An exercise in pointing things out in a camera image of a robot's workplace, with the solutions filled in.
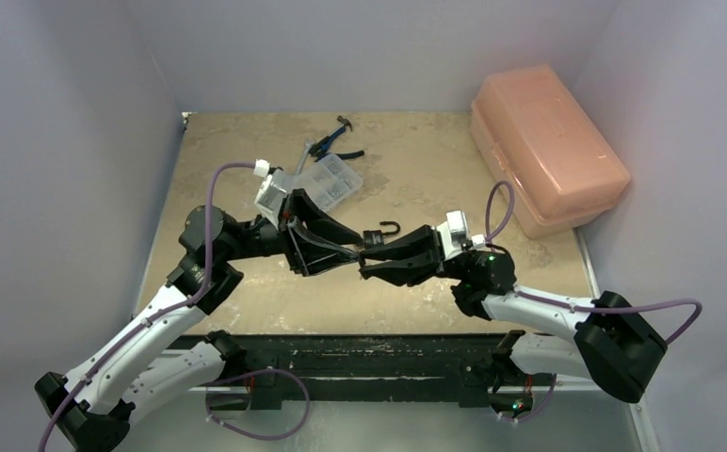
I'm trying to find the silver wrench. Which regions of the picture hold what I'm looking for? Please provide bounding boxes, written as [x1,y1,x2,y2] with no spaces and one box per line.
[294,139,315,175]

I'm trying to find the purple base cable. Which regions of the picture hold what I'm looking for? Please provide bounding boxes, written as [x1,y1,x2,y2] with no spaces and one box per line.
[204,365,312,442]

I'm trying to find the small hammer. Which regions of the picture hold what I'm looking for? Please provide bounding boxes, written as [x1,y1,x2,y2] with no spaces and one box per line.
[336,115,353,131]

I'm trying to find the black padlock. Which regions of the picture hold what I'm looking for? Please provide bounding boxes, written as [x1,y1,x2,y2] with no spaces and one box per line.
[362,220,401,249]

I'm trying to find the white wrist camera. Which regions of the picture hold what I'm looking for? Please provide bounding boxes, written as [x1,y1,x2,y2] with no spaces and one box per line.
[435,210,486,260]
[253,159,292,226]

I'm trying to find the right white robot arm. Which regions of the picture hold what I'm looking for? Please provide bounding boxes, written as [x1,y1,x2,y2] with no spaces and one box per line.
[360,224,668,403]

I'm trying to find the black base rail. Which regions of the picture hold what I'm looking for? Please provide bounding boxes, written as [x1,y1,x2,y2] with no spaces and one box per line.
[170,331,571,412]

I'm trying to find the clear plastic screw box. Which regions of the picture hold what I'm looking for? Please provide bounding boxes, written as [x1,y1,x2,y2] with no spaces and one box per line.
[294,154,364,212]

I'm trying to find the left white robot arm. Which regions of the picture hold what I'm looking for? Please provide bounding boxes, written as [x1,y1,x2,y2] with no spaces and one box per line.
[35,189,363,451]

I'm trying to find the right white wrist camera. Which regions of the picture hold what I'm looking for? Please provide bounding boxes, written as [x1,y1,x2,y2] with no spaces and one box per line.
[435,210,486,260]

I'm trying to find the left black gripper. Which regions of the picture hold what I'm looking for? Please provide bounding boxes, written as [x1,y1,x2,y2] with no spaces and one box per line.
[219,189,359,273]

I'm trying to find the pink plastic storage box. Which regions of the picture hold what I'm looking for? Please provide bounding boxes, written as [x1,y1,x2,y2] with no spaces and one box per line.
[470,65,631,239]

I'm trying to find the blue handled pliers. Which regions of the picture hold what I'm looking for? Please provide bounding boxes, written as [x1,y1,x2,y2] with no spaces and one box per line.
[307,123,366,162]

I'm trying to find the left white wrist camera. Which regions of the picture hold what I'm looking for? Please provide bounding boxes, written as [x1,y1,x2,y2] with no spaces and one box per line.
[253,159,292,226]

